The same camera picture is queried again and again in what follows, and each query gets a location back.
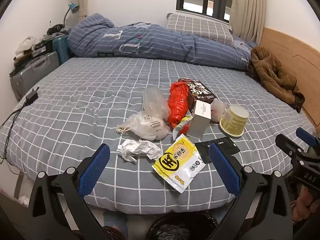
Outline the blue desk lamp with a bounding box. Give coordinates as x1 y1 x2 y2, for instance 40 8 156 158
63 2 80 28

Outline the pale yellow paper cup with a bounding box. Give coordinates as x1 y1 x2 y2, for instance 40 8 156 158
219 104 250 137

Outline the bin with black bag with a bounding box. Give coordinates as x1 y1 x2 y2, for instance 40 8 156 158
145 210 220 240

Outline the wooden headboard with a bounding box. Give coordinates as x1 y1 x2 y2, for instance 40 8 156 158
260 27 320 128

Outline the black charger with cable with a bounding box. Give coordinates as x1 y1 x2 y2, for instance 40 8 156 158
0 86 40 165

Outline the blue striped quilt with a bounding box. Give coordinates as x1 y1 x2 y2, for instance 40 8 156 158
68 14 259 71

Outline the crumpled white tissue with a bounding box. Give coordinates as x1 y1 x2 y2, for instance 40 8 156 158
117 139 163 162

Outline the person's left foot blue sock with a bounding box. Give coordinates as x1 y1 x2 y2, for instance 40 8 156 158
104 212 128 240

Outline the black cable bundle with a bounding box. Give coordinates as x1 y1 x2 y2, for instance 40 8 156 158
47 21 70 35

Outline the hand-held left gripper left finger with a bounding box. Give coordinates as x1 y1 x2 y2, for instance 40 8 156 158
27 143 111 240

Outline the dark brown printed box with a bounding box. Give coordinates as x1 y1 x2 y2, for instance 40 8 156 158
178 78 219 113

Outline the brown jacket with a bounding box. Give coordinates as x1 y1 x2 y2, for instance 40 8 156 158
247 46 306 113

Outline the white rounded item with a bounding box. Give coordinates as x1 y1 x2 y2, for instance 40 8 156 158
15 35 38 55

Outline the black flat packet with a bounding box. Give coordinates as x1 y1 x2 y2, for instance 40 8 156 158
194 137 241 164

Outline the person's right hand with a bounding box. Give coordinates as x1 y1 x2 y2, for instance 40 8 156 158
292 187 320 225

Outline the white cosmetic cotton bag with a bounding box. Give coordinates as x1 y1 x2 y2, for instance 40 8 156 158
116 111 170 140

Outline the small yellow wrapper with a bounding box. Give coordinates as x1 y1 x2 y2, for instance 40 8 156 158
172 115 193 140

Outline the white cardboard box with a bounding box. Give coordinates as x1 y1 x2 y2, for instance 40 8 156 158
186 100 213 140

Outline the teal suitcase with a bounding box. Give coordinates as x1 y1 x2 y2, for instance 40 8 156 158
52 34 73 64

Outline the clear bag with pink contents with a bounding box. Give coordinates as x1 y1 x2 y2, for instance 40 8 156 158
211 99 228 122

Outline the yellow snack packet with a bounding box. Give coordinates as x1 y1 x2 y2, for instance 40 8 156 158
152 134 207 193

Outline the grey checked pillow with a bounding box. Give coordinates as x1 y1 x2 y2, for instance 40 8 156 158
166 13 233 47

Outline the orange plastic bag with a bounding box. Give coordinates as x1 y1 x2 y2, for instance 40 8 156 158
168 81 189 134

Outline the stack of dark items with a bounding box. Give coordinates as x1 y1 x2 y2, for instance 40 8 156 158
12 39 53 68

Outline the grey suitcase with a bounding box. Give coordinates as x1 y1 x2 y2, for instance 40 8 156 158
10 52 60 100

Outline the grey checked bed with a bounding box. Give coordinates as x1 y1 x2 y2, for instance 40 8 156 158
0 56 317 215

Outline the clear bubble plastic bag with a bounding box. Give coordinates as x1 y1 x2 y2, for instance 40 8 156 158
142 87 172 119

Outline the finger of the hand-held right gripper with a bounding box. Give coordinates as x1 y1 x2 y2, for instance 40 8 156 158
296 127 320 153
275 133 309 167

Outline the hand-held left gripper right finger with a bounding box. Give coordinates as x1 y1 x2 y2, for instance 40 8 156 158
209 142 293 240

